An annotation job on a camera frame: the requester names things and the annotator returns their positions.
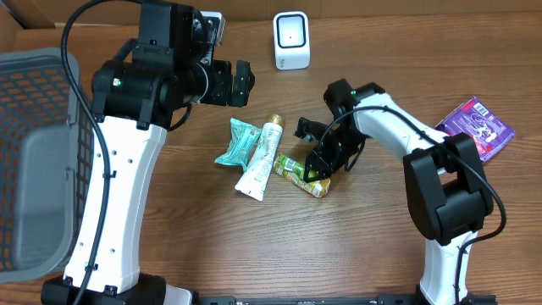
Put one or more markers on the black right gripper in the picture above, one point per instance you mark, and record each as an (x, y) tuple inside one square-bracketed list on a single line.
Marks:
[(326, 163)]

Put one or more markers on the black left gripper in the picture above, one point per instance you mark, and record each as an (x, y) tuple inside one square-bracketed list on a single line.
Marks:
[(225, 93)]

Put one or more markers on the green juice carton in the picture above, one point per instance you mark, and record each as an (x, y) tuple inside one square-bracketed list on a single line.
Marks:
[(293, 171)]

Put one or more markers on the teal snack packet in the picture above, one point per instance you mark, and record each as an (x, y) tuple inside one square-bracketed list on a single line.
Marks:
[(244, 137)]

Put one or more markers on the white tube gold cap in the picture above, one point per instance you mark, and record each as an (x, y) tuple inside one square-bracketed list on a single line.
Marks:
[(255, 179)]

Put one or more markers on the purple pad package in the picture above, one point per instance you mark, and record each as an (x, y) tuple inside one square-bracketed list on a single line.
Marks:
[(490, 133)]

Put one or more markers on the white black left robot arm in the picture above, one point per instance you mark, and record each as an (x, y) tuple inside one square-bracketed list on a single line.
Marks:
[(169, 66)]

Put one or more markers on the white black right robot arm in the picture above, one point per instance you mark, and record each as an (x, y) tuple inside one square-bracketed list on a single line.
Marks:
[(447, 193)]

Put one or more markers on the white barcode scanner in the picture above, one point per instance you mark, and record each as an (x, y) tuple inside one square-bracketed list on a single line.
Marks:
[(292, 48)]

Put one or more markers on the grey plastic basket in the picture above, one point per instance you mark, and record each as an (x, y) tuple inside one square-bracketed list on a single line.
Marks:
[(46, 160)]

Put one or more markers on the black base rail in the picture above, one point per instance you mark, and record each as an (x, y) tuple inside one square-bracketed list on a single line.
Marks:
[(339, 300)]

